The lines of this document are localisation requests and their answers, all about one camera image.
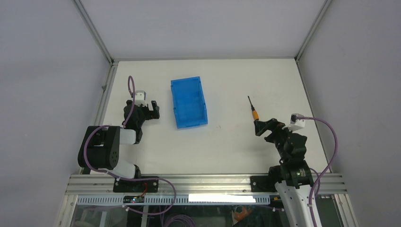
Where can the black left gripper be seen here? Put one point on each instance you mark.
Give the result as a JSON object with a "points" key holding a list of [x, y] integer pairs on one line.
{"points": [[150, 114]]}

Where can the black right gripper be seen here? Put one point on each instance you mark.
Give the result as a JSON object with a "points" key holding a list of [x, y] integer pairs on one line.
{"points": [[260, 126]]}

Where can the orange black screwdriver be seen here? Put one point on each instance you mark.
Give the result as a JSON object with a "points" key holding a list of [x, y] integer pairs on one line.
{"points": [[254, 112]]}

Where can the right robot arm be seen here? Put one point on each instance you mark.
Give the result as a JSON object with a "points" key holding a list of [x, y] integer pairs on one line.
{"points": [[292, 179]]}

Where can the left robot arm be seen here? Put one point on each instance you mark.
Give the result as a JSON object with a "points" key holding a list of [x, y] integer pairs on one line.
{"points": [[100, 148]]}

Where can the blue plastic bin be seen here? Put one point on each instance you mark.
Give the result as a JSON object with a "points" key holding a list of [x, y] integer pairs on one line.
{"points": [[189, 104]]}

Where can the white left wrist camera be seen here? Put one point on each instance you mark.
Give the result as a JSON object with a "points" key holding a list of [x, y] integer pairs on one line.
{"points": [[140, 98]]}

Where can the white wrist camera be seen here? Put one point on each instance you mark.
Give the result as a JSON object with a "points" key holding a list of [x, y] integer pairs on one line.
{"points": [[297, 122], [140, 98]]}

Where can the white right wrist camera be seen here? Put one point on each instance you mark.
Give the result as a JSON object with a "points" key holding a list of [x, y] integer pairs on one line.
{"points": [[297, 122]]}

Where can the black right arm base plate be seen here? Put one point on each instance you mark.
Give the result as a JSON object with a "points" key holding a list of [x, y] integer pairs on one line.
{"points": [[262, 183]]}

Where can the white slotted cable duct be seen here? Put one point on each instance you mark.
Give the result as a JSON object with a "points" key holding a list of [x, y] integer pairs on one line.
{"points": [[191, 199]]}

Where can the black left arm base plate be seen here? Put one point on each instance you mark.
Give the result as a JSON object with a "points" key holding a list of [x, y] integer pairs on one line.
{"points": [[123, 186]]}

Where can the aluminium frame rail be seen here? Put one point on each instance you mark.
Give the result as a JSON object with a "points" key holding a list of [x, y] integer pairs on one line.
{"points": [[98, 184]]}

